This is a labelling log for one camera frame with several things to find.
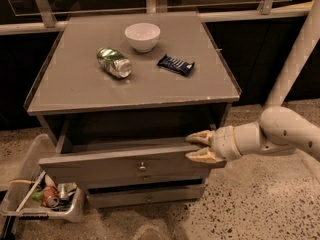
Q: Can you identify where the blue snack bar wrapper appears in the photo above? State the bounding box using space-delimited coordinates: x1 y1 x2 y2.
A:
157 54 195 77

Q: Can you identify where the white diagonal pole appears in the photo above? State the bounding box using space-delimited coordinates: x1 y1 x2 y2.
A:
264 0 320 108

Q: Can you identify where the grey drawer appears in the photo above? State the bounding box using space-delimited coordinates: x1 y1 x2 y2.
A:
40 120 225 183
87 184 206 208
77 169 210 189

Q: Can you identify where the grey drawer cabinet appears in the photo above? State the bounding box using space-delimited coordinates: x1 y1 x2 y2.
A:
26 12 240 195

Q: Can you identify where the grey bottom drawer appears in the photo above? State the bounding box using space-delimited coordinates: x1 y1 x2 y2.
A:
87 184 206 208

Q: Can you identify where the red soda can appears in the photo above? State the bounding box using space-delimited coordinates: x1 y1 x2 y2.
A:
42 186 60 208

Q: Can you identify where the white ceramic bowl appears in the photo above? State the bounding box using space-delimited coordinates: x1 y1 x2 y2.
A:
125 23 161 53

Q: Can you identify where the silver can in bin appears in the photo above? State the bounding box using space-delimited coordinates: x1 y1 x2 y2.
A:
58 183 69 201

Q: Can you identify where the grey top drawer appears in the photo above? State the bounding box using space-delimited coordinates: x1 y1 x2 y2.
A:
40 120 225 183

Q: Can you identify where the grey middle drawer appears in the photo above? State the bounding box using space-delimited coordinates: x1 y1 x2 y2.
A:
77 169 210 189

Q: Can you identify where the metal railing with glass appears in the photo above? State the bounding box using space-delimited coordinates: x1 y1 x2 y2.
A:
0 0 315 36

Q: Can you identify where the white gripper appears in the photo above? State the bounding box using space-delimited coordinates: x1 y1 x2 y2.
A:
185 126 242 164

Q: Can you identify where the green crushed soda can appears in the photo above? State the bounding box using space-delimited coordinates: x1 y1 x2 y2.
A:
97 48 132 79

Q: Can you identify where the white stick in bin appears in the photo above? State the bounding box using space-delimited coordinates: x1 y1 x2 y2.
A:
15 171 46 212

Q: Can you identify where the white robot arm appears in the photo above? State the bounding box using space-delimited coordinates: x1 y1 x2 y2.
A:
186 107 320 164

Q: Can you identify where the clear plastic bin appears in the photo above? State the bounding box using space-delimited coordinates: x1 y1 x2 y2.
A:
1 134 85 222

